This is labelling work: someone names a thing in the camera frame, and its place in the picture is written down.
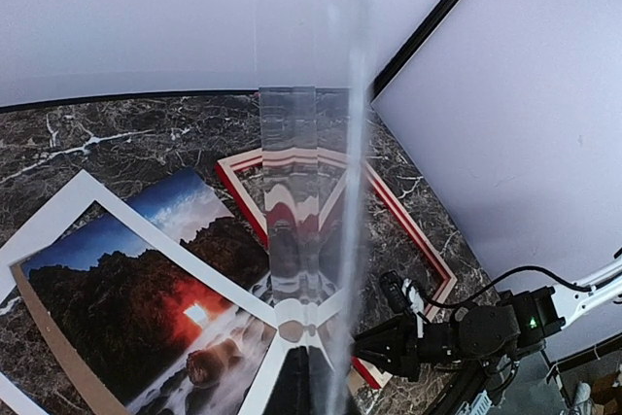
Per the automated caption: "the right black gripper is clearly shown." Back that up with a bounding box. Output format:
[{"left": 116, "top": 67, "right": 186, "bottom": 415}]
[{"left": 352, "top": 314, "right": 466, "bottom": 381}]

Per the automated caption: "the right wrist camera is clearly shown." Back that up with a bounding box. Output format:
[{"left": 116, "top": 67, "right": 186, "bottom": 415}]
[{"left": 379, "top": 271, "right": 430, "bottom": 324}]

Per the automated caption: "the white mat board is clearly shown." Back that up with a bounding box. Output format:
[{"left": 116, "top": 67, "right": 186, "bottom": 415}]
[{"left": 0, "top": 169, "right": 351, "bottom": 415}]

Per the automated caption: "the red wooden picture frame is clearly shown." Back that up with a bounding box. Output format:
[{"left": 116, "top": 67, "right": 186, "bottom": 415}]
[{"left": 216, "top": 148, "right": 457, "bottom": 390}]

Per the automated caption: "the brown backing board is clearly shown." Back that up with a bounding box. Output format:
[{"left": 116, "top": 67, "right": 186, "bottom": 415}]
[{"left": 10, "top": 262, "right": 129, "bottom": 415}]

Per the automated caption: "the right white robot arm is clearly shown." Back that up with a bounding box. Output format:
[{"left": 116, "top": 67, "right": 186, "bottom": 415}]
[{"left": 351, "top": 253, "right": 621, "bottom": 381}]

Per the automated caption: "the clear acrylic sheet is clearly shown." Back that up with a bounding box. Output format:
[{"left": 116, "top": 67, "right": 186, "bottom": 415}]
[{"left": 256, "top": 0, "right": 370, "bottom": 387}]

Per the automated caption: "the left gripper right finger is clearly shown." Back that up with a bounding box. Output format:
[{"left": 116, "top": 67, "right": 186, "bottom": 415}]
[{"left": 308, "top": 347, "right": 358, "bottom": 415}]

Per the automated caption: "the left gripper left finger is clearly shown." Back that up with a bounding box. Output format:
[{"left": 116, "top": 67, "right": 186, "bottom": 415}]
[{"left": 263, "top": 347, "right": 309, "bottom": 415}]

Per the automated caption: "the landscape photo print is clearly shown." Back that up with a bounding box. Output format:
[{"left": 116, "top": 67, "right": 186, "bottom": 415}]
[{"left": 20, "top": 168, "right": 274, "bottom": 414}]

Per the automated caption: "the right black corner post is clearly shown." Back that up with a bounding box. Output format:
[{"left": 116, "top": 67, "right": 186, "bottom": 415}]
[{"left": 369, "top": 0, "right": 461, "bottom": 102}]

